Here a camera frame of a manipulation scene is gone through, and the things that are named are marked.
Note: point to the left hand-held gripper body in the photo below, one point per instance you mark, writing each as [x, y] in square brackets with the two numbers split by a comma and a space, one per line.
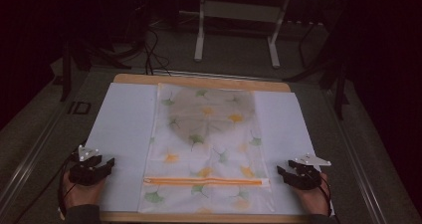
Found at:
[83, 177]

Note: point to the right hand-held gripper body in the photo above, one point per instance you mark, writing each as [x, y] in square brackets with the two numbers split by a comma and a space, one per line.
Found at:
[308, 179]

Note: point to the leaf print mesh laundry bag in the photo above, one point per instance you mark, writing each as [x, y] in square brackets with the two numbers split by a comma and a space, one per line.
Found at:
[205, 157]

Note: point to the person's left hand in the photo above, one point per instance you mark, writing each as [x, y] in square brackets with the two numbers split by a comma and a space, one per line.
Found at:
[81, 195]

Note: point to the person's right hand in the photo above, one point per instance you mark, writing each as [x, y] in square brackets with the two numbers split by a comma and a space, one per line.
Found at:
[312, 199]

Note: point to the white table mat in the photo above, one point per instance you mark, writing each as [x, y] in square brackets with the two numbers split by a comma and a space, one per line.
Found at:
[122, 124]

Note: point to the black metal stand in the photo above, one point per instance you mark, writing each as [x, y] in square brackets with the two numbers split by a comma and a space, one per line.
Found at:
[339, 84]
[68, 71]

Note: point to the grey garment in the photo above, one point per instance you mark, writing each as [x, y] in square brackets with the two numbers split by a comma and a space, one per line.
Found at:
[212, 114]

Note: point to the white metal stand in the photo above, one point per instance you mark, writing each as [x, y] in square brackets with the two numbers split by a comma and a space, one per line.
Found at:
[239, 11]

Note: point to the metal floor rail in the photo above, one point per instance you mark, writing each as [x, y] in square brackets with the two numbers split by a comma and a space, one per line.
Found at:
[358, 164]
[30, 159]

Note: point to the black floor bracket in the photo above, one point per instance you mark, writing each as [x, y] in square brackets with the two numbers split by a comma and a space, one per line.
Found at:
[79, 108]

